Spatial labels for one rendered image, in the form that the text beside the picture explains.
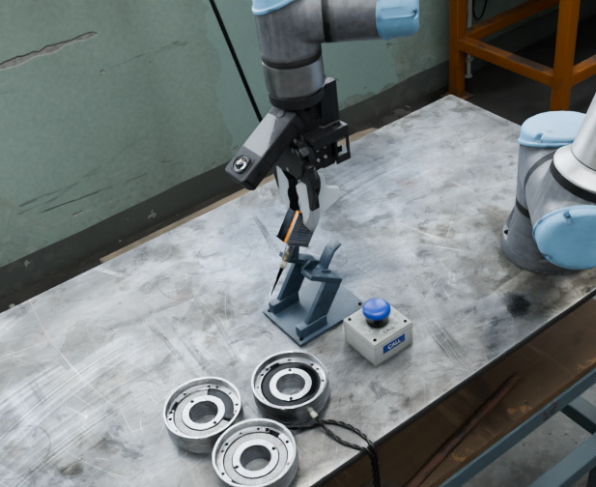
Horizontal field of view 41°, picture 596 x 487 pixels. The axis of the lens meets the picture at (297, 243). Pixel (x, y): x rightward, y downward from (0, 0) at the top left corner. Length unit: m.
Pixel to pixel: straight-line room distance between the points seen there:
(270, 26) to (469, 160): 0.69
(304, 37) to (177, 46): 1.74
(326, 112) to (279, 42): 0.13
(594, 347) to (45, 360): 0.95
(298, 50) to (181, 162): 1.90
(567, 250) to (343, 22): 0.42
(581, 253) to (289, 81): 0.44
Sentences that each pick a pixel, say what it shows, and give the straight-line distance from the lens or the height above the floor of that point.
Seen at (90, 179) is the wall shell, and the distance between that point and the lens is 2.71.
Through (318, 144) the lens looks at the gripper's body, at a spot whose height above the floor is 1.11.
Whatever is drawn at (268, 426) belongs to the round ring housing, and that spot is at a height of 0.83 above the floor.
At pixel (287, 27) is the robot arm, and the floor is 1.27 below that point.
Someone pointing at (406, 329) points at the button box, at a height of 0.84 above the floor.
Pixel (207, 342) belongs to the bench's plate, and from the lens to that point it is 1.22.
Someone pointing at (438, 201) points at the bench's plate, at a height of 0.80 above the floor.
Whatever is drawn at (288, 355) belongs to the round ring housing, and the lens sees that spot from 1.13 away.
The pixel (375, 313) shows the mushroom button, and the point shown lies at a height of 0.87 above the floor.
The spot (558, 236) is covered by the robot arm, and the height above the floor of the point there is 0.98.
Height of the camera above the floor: 1.64
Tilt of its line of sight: 38 degrees down
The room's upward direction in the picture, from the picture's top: 8 degrees counter-clockwise
